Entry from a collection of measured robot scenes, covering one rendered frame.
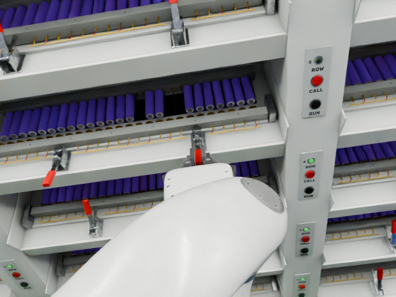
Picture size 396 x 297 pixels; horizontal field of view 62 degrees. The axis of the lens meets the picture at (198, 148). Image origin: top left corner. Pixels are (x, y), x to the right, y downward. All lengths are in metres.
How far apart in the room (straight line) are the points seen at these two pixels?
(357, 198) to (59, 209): 0.68
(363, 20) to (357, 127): 0.20
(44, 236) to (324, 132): 0.65
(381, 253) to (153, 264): 0.81
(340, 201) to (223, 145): 0.31
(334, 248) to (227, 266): 0.74
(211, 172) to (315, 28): 0.26
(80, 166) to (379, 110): 0.57
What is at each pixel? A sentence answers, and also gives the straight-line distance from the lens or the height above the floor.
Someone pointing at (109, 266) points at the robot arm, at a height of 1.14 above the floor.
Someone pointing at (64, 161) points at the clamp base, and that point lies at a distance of 0.67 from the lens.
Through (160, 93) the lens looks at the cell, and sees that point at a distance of 0.69.
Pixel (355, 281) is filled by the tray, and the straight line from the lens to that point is 1.13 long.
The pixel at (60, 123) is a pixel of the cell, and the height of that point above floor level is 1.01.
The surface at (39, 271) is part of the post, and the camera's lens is 0.95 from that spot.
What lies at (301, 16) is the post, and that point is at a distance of 0.52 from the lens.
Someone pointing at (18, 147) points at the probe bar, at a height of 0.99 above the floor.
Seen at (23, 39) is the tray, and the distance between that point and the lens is 0.63.
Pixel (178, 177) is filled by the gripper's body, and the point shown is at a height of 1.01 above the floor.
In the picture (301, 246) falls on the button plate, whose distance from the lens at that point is 0.84.
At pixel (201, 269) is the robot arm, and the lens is 0.21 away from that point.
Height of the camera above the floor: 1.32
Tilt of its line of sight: 36 degrees down
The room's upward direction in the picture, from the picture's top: 10 degrees counter-clockwise
